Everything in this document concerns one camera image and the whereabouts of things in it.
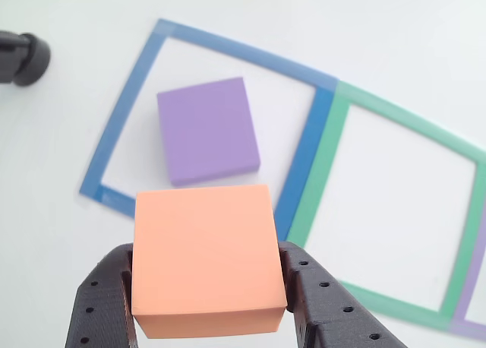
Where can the blue square frame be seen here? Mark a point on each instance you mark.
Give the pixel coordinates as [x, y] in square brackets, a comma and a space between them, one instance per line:
[125, 105]

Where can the orange block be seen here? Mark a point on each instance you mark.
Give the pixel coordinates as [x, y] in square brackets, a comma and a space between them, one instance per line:
[205, 249]

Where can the green square frame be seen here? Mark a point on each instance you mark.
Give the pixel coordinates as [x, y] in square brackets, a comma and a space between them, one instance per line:
[322, 165]

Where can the purple block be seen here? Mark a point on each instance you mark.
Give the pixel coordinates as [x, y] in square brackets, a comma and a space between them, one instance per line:
[209, 131]

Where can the black camera tripod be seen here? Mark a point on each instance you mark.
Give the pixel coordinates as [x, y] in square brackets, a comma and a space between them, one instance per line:
[26, 59]

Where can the purple square frame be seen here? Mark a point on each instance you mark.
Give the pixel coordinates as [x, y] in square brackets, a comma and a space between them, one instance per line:
[471, 287]

